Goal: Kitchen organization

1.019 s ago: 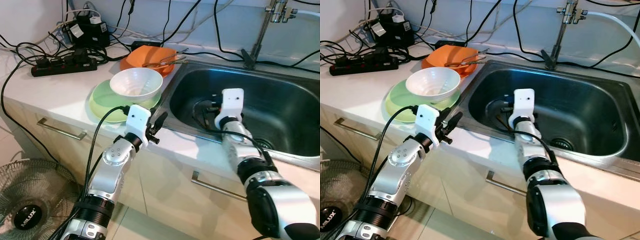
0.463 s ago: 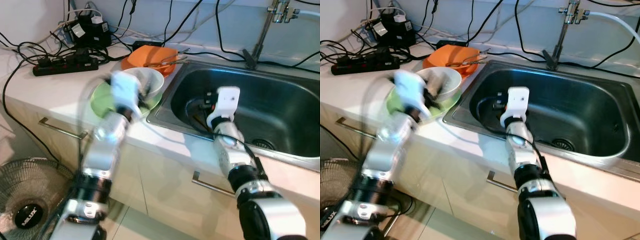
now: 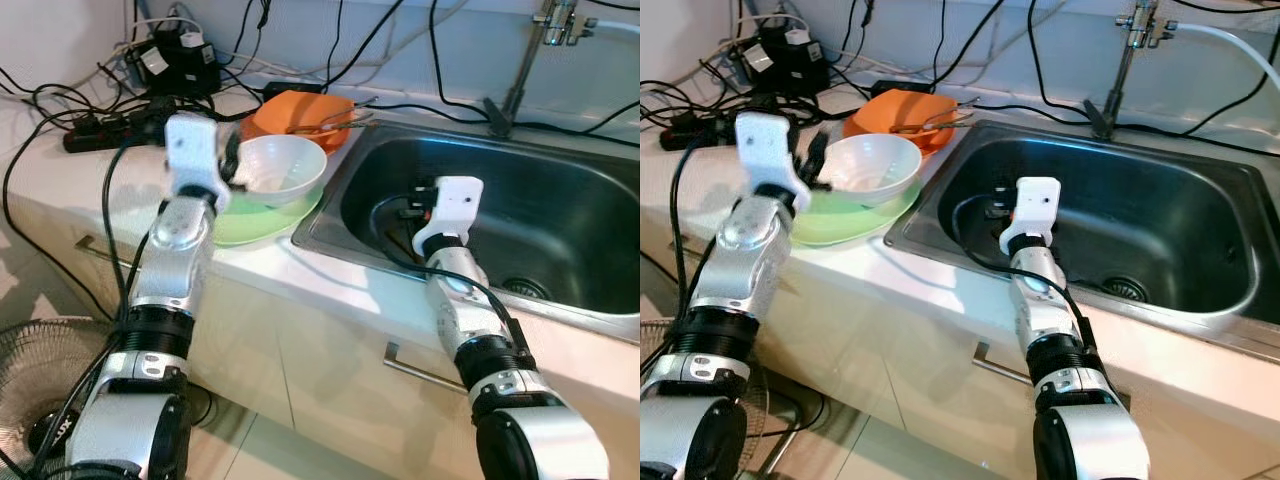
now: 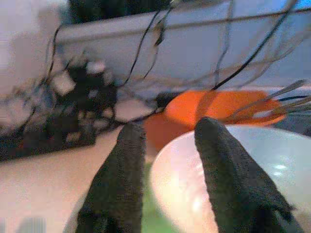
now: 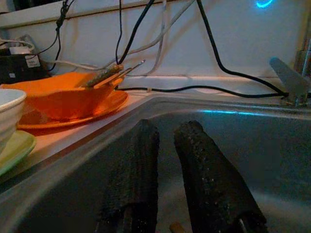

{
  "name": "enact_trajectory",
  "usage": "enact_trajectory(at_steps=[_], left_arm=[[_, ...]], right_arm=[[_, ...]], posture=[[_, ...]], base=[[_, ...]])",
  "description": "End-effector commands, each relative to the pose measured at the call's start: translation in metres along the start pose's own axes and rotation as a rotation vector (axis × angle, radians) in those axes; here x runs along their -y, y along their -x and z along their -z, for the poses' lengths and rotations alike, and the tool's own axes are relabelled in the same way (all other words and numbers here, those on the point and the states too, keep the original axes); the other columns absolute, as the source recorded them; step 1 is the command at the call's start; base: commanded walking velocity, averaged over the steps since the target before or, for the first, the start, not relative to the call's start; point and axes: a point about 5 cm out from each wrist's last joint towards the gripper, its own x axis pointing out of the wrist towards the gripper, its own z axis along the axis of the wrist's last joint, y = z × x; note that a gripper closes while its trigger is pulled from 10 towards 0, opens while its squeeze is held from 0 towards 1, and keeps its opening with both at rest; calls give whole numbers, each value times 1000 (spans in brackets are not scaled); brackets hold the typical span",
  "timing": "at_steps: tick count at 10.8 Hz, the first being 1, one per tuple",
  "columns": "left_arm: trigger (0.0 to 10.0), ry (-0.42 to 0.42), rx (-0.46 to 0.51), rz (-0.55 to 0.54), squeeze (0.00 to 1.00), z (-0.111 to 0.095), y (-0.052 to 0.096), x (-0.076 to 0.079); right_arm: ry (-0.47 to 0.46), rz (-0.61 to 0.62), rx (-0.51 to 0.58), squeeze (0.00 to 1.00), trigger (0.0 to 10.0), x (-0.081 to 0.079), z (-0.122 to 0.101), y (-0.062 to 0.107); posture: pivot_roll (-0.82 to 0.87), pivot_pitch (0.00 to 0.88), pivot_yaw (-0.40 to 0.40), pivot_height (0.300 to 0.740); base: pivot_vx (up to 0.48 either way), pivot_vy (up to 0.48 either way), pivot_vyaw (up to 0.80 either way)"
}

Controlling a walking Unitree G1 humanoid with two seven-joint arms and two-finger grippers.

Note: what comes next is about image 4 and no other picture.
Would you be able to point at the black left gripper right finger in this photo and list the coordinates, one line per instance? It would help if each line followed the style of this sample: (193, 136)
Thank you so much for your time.
(233, 182)

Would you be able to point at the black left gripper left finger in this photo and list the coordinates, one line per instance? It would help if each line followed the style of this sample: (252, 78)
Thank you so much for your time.
(119, 182)

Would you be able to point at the green plate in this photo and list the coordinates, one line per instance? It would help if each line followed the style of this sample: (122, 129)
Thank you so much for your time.
(153, 218)

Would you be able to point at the white bowl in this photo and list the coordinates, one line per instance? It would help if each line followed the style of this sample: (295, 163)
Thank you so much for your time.
(179, 184)

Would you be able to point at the orange plate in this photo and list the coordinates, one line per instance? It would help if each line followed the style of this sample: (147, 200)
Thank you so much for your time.
(165, 136)

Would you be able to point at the orange bowl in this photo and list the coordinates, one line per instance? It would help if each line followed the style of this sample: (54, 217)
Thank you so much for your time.
(189, 106)

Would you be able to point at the black power strip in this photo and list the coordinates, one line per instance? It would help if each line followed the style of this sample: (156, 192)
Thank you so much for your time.
(36, 145)

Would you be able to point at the large black power adapter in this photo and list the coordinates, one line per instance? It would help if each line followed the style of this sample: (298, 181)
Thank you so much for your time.
(82, 97)

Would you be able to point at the metal spoon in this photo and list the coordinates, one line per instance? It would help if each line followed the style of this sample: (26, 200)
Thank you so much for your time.
(296, 108)

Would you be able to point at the metal chopstick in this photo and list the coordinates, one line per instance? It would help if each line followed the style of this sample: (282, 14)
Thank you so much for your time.
(294, 85)

